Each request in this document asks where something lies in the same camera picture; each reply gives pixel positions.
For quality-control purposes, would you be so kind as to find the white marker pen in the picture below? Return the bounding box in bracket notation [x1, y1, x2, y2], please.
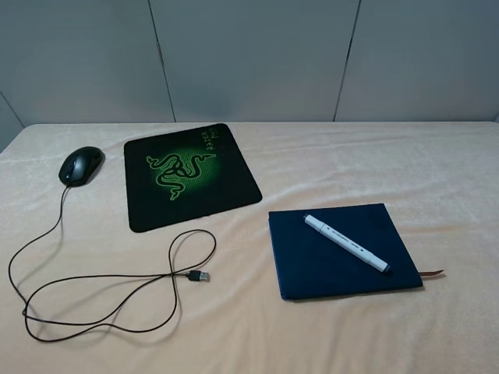
[303, 214, 391, 274]

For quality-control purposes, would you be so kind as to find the black computer mouse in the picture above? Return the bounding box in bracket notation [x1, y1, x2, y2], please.
[58, 146, 104, 187]

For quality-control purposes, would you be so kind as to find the dark blue notebook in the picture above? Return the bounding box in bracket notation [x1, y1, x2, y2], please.
[268, 203, 426, 301]

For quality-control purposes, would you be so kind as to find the black green Razer mousepad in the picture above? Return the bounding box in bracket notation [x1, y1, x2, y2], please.
[123, 123, 262, 233]

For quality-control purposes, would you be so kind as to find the beige table cloth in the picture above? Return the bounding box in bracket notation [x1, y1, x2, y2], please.
[1, 122, 498, 373]

